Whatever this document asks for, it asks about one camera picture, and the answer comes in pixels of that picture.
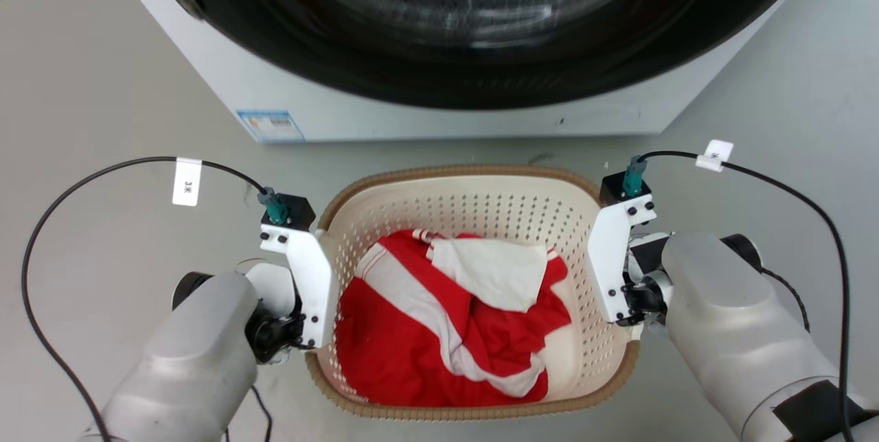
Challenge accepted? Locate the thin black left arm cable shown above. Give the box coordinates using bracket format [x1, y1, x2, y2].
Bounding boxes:
[249, 384, 275, 442]

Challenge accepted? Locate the white small cable tag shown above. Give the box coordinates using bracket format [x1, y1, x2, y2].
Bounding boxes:
[695, 139, 735, 173]

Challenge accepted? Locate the white washing machine body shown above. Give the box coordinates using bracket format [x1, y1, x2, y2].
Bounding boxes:
[100, 0, 832, 145]

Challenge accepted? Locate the blue white energy label sticker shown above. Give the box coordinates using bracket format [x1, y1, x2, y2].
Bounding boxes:
[236, 110, 306, 144]

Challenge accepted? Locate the black left camera cable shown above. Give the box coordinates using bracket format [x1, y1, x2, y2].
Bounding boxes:
[21, 156, 290, 442]

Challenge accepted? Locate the white tall cable tag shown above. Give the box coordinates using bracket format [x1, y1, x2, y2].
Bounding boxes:
[172, 157, 203, 207]

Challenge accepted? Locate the beige perforated plastic laundry basket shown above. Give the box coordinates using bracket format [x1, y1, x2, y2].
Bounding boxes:
[304, 165, 641, 422]

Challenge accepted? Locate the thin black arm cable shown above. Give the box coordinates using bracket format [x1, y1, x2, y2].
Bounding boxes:
[759, 267, 812, 333]
[249, 384, 275, 442]

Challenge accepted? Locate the black camera cable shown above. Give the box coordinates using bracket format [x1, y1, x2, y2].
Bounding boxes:
[621, 150, 856, 442]
[21, 156, 290, 442]

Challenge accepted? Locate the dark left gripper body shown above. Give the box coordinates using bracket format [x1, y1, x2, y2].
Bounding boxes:
[247, 294, 308, 364]

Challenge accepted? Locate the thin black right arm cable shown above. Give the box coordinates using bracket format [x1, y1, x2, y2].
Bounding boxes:
[759, 267, 812, 333]

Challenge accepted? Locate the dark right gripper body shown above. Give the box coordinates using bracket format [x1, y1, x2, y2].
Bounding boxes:
[621, 233, 672, 327]

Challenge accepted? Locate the red white striped garment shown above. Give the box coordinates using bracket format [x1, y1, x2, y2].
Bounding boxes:
[334, 228, 573, 408]

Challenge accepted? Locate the black right camera cable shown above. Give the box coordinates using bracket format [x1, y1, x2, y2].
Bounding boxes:
[621, 150, 856, 442]

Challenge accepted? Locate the black round washing machine door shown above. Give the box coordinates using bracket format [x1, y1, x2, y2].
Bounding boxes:
[143, 0, 822, 111]

